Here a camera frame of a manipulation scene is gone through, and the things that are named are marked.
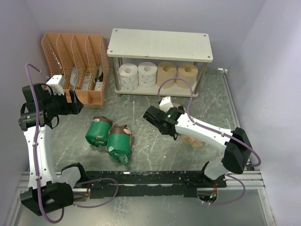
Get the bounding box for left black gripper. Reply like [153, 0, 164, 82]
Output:
[44, 89, 84, 115]

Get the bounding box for kraft roll with label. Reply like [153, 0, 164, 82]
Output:
[173, 103, 187, 113]

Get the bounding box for beige paper roll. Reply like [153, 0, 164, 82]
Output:
[177, 63, 198, 87]
[157, 61, 177, 86]

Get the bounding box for plain white paper roll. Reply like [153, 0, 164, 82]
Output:
[138, 62, 157, 88]

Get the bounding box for white red-dotted paper roll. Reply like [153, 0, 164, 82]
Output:
[118, 63, 138, 91]

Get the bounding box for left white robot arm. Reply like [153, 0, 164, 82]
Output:
[18, 82, 88, 216]

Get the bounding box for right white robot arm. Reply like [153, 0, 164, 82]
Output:
[143, 106, 251, 187]

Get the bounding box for white two-tier shelf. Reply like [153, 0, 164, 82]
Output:
[107, 28, 213, 97]

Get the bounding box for papers in organizer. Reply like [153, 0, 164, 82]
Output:
[70, 65, 103, 91]

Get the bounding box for kraft wrapped roll with cartoon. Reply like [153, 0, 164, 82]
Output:
[182, 134, 203, 148]

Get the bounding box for green wrapped roll left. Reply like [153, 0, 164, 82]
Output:
[85, 116, 113, 147]

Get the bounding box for green wrapped roll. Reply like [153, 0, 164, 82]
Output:
[85, 116, 113, 147]
[106, 125, 133, 164]

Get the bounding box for orange plastic file organizer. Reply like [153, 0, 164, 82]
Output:
[41, 32, 110, 108]

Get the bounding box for green wrapped roll right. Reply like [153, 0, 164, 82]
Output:
[106, 125, 133, 164]

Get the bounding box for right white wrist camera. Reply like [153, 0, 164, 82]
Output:
[159, 96, 174, 113]

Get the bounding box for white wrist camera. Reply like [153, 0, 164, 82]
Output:
[159, 96, 174, 113]
[46, 75, 65, 96]

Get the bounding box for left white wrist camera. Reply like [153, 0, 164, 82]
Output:
[46, 75, 65, 96]

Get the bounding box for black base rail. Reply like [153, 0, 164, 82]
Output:
[86, 170, 226, 198]

